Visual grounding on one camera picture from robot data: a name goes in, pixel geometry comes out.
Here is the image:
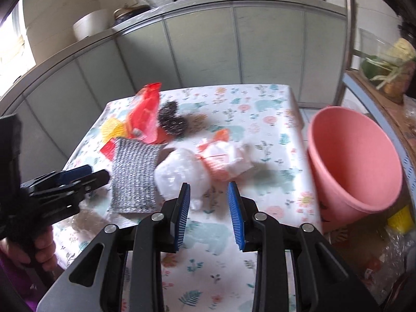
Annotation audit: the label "dark pot with lid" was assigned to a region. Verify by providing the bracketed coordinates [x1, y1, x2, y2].
[113, 5, 151, 25]

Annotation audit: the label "metal shelf rack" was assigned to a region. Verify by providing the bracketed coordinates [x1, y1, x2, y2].
[335, 0, 416, 235]

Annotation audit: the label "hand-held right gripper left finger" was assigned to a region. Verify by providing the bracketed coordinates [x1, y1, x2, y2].
[36, 183, 191, 312]

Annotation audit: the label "floral tablecloth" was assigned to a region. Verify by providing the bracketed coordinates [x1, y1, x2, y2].
[52, 84, 322, 312]

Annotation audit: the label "yellow plastic object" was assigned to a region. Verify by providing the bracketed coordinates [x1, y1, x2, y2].
[388, 206, 414, 235]

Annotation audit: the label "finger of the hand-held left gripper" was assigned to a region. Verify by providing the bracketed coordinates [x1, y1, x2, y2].
[29, 170, 110, 210]
[21, 165, 92, 190]

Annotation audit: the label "steel wool scrubber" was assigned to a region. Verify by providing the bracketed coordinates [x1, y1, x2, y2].
[158, 100, 189, 135]

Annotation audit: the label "cauliflower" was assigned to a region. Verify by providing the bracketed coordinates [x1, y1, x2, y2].
[388, 38, 416, 61]

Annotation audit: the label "red snack bag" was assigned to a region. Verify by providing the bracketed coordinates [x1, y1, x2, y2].
[125, 83, 170, 144]

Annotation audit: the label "yellow mesh scrubber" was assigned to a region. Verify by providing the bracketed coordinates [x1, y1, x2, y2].
[102, 118, 131, 144]

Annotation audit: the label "green onions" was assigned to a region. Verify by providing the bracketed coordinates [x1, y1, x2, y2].
[366, 57, 414, 89]

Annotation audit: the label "brown scouring ball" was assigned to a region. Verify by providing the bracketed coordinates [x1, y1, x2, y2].
[187, 114, 209, 134]

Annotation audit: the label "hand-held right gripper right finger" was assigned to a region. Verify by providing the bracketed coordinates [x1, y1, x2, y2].
[227, 182, 381, 312]

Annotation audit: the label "kitchen counter cabinet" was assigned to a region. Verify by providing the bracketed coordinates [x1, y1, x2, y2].
[0, 0, 350, 170]

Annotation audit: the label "silver scouring sponge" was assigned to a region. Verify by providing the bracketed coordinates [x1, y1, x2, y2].
[108, 137, 165, 215]

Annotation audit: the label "orange and white wrapper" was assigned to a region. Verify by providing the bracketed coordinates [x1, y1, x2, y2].
[196, 129, 254, 183]

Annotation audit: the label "red paper scrap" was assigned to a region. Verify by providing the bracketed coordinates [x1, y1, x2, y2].
[100, 138, 118, 161]

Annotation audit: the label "person's left hand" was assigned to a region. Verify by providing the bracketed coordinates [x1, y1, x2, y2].
[31, 226, 56, 272]

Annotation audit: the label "white plastic bag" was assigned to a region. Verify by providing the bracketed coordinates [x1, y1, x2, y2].
[153, 148, 210, 210]

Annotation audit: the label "glass bowl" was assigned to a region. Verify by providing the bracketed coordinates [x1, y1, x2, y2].
[359, 28, 416, 101]

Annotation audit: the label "white rice cooker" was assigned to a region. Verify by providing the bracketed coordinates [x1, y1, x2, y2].
[72, 9, 111, 42]

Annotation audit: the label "clear plastic bag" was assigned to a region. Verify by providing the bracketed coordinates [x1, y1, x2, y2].
[357, 231, 416, 301]

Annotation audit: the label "pink plastic bucket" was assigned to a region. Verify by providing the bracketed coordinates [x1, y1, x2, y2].
[306, 106, 404, 234]

